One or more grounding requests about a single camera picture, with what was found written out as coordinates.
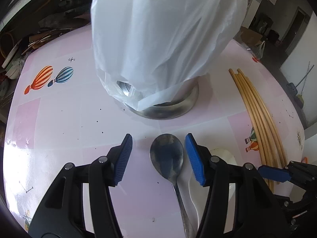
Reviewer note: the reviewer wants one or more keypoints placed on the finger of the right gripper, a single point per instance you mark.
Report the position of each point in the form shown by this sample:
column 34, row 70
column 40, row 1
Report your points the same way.
column 275, row 174

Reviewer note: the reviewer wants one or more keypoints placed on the cardboard box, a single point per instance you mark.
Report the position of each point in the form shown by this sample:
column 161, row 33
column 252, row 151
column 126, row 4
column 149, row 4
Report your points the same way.
column 250, row 37

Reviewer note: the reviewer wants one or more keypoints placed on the small steel spoon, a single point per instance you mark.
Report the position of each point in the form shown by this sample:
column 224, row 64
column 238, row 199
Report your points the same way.
column 167, row 156

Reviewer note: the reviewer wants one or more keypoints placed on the steel utensil holder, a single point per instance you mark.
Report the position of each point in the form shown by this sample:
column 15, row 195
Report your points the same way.
column 182, row 103

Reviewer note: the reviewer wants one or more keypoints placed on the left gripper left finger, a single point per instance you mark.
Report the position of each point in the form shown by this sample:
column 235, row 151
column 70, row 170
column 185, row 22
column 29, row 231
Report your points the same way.
column 61, row 211

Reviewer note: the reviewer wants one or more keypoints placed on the pink tablecloth table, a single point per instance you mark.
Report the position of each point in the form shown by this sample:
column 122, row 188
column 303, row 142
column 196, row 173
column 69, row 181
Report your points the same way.
column 61, row 113

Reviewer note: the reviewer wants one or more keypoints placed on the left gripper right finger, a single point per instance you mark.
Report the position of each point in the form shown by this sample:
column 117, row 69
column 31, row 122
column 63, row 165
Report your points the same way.
column 257, row 212

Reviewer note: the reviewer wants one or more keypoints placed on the floor plastic bags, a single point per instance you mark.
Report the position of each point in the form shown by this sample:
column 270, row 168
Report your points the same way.
column 259, row 50

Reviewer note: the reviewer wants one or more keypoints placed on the white plastic bag liner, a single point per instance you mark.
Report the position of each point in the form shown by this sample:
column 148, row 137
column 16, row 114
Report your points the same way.
column 146, row 50

